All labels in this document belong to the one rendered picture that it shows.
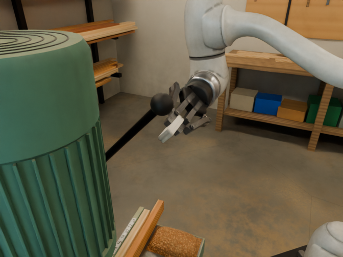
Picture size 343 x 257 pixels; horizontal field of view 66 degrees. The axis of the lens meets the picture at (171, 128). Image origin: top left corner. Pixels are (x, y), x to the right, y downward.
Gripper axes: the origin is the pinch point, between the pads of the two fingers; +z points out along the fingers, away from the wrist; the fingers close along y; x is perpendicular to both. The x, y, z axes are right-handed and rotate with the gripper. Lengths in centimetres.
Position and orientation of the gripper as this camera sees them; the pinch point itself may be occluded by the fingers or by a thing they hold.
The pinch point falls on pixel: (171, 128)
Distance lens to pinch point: 52.1
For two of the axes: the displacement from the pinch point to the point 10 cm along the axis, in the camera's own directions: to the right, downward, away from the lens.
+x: 6.4, -5.3, -5.5
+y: -6.8, -7.2, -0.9
